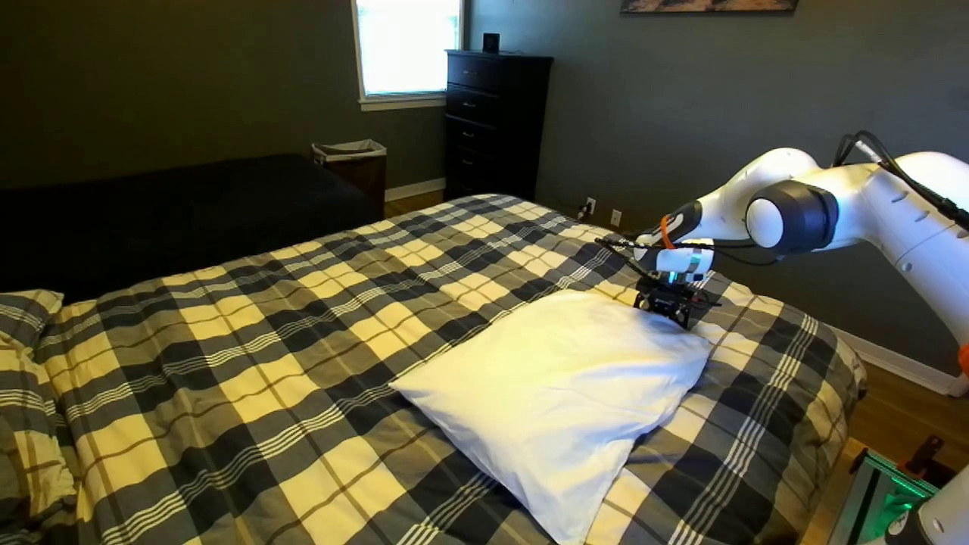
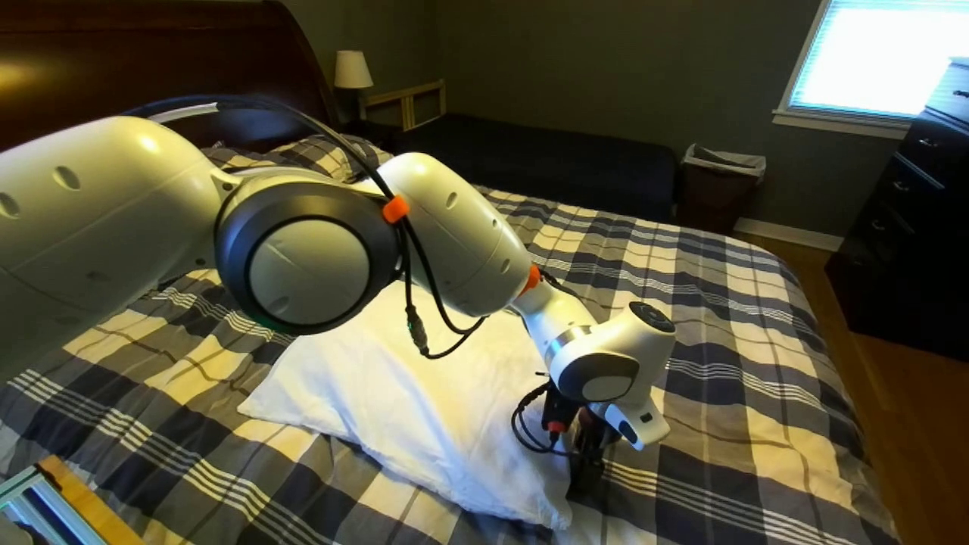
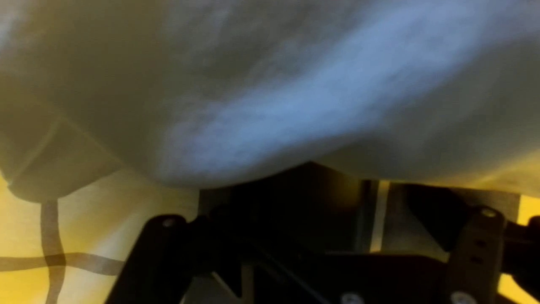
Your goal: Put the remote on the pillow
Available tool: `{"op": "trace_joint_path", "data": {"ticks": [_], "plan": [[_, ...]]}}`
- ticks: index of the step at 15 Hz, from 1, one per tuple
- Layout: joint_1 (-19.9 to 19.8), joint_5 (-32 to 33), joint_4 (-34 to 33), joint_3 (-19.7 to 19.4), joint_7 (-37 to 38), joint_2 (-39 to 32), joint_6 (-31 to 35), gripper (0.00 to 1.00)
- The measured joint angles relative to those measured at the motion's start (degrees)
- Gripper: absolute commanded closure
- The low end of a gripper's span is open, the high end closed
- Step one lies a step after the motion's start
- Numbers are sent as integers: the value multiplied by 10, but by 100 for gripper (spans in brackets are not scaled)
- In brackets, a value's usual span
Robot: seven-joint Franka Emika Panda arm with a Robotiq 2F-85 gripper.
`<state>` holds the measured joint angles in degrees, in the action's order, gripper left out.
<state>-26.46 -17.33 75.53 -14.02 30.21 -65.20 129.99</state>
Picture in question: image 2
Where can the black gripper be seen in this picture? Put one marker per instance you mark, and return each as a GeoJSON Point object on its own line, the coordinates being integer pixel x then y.
{"type": "Point", "coordinates": [572, 411]}

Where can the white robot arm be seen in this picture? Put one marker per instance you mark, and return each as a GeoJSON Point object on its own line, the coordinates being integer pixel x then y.
{"type": "Point", "coordinates": [102, 223]}

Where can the white pillow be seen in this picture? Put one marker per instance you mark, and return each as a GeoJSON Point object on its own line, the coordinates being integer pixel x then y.
{"type": "Point", "coordinates": [425, 425]}

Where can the plaid bed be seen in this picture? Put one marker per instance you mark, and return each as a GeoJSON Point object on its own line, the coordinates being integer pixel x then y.
{"type": "Point", "coordinates": [728, 335]}

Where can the dark futon couch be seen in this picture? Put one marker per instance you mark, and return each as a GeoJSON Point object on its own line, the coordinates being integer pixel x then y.
{"type": "Point", "coordinates": [566, 167]}

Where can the dark lined waste bin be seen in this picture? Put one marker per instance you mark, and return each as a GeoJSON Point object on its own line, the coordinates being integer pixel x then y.
{"type": "Point", "coordinates": [723, 190]}

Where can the black dresser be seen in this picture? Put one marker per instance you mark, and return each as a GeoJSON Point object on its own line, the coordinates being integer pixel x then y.
{"type": "Point", "coordinates": [910, 252]}

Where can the light wooden nightstand shelf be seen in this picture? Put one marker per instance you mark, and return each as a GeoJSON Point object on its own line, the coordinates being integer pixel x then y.
{"type": "Point", "coordinates": [405, 100]}

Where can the small table lamp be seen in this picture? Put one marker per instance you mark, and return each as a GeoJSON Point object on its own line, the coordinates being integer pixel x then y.
{"type": "Point", "coordinates": [352, 70]}

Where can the brown wooden board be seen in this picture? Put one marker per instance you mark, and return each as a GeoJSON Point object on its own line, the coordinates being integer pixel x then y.
{"type": "Point", "coordinates": [93, 511]}

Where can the bright window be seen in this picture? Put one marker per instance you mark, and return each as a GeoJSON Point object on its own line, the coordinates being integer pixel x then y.
{"type": "Point", "coordinates": [881, 54]}

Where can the dark wooden headboard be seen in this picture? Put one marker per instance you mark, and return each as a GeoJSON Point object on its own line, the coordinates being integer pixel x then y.
{"type": "Point", "coordinates": [122, 49]}

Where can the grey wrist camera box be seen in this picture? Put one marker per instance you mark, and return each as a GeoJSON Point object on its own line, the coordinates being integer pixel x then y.
{"type": "Point", "coordinates": [638, 425]}

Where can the light metal frame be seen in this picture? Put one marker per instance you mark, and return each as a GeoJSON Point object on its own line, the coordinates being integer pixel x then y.
{"type": "Point", "coordinates": [32, 504]}

